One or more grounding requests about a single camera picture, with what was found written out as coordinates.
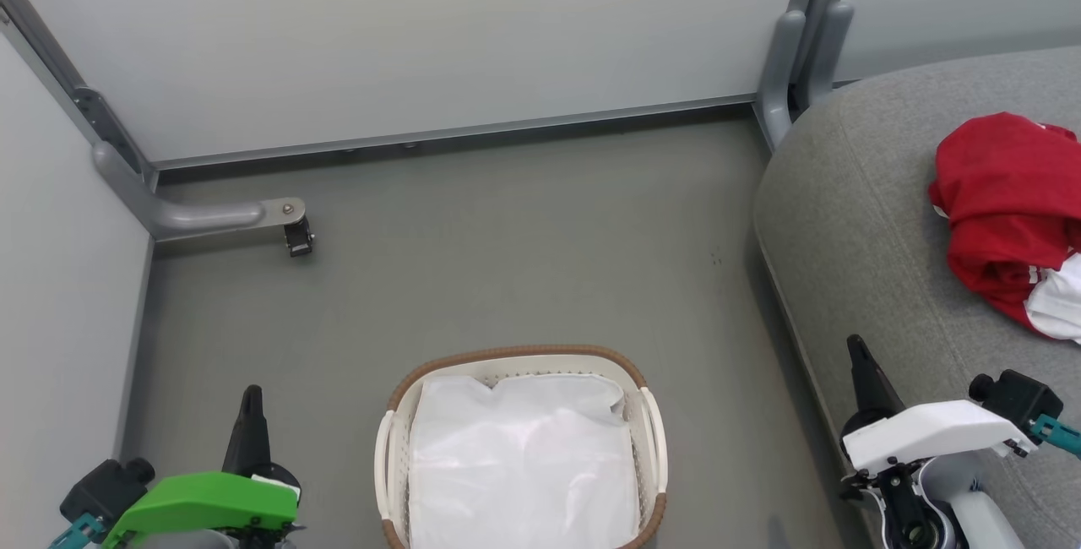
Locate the grey partition foot short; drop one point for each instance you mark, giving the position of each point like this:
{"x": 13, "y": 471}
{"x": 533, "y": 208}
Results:
{"x": 823, "y": 51}
{"x": 777, "y": 76}

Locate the red and white garment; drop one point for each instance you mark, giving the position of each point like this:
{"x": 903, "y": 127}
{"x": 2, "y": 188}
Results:
{"x": 1001, "y": 194}

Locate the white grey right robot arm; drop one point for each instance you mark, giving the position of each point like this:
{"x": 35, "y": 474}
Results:
{"x": 963, "y": 507}

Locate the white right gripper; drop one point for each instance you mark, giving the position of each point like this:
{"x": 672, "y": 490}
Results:
{"x": 929, "y": 435}

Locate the black caster wheel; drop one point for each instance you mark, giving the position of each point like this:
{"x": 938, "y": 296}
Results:
{"x": 298, "y": 238}

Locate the grey partition foot long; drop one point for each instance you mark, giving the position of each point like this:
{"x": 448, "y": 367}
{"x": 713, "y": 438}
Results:
{"x": 203, "y": 215}

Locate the grey partition corner post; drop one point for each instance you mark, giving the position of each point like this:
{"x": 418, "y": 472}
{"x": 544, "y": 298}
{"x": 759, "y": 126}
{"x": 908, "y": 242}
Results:
{"x": 59, "y": 59}

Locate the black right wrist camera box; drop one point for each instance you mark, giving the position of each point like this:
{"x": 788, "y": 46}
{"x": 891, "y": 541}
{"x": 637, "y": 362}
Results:
{"x": 1018, "y": 397}

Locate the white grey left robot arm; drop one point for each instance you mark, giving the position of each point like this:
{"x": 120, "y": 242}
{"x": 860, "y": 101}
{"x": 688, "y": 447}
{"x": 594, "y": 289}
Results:
{"x": 203, "y": 539}

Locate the grey fabric sofa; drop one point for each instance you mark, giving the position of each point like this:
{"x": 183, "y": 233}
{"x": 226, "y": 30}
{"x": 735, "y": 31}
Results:
{"x": 861, "y": 220}

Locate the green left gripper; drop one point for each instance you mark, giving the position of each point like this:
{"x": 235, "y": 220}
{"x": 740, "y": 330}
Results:
{"x": 203, "y": 502}

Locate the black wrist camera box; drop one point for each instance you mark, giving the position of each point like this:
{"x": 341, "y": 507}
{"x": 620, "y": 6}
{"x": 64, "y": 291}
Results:
{"x": 105, "y": 490}
{"x": 1018, "y": 397}

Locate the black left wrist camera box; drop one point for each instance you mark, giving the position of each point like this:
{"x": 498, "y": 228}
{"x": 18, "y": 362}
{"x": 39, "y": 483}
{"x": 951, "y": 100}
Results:
{"x": 105, "y": 490}

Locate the grey partition bottom rail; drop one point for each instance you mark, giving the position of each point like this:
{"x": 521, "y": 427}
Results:
{"x": 456, "y": 128}

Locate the white cloth in basket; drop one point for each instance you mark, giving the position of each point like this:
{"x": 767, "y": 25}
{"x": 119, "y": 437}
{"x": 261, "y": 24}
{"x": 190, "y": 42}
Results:
{"x": 524, "y": 464}

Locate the white laundry basket brown rim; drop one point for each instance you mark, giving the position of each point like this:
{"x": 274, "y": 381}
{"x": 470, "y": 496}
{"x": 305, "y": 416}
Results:
{"x": 390, "y": 464}

